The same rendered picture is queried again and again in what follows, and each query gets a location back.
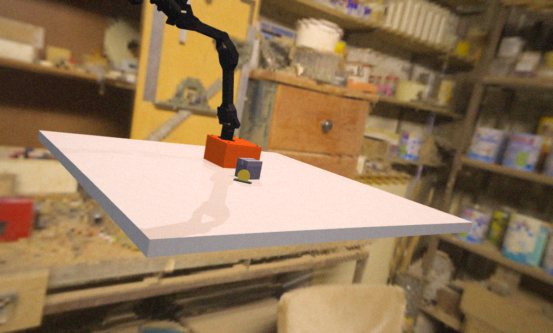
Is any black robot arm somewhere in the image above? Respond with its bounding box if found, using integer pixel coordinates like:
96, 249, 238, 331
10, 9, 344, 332
163, 0, 241, 142

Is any gold coin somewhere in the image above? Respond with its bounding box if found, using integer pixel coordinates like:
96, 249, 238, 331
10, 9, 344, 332
237, 170, 250, 181

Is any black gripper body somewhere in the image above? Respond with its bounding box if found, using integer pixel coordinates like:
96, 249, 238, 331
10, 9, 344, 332
128, 0, 174, 12

